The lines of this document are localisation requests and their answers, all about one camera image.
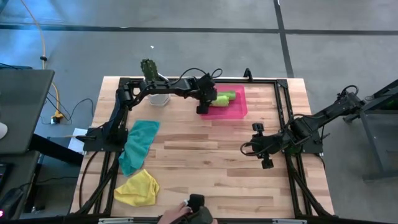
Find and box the silver metal bracket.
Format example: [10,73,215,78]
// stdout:
[98,217,134,224]
[272,218,308,224]

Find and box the lime green microfiber towel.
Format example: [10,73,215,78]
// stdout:
[210,95,230,108]

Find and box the black device with light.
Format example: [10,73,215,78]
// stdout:
[0,186,24,220]

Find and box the teal microfiber towel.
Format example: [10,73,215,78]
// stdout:
[118,120,162,177]

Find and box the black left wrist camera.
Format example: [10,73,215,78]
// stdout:
[197,73,216,90]

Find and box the dark grey side desk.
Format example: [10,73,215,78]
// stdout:
[0,68,56,156]

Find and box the white paper sheet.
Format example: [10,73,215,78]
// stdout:
[67,128,90,156]

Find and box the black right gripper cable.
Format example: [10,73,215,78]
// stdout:
[239,141,268,157]

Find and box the person's hand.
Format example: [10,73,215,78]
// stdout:
[157,200,193,224]

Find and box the thin black floor cable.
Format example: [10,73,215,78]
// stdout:
[46,93,96,125]

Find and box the dark olive rounded object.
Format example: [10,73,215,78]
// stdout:
[182,207,218,224]

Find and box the black handheld device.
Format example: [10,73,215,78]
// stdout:
[186,194,206,214]

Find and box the black aluminium table frame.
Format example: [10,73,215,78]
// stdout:
[70,77,335,218]

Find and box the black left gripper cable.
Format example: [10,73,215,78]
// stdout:
[169,67,224,85]

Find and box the green cactus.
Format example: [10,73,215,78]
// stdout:
[139,58,161,82]

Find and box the black desk beam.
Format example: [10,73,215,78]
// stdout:
[29,133,85,166]

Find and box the pink translucent plastic basket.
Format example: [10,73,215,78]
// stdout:
[199,85,249,121]

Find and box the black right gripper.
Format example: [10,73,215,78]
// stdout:
[248,133,285,170]

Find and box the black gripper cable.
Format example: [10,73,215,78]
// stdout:
[239,141,268,157]
[169,67,224,85]

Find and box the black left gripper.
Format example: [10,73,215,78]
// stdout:
[196,86,219,115]

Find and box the yellow extension cord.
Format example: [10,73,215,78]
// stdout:
[20,0,65,124]

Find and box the black metal stand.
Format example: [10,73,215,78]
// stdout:
[343,79,398,182]

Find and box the yellow microfiber towel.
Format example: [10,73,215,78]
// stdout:
[113,169,160,208]

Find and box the white hexagonal plant pot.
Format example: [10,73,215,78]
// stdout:
[141,73,172,107]

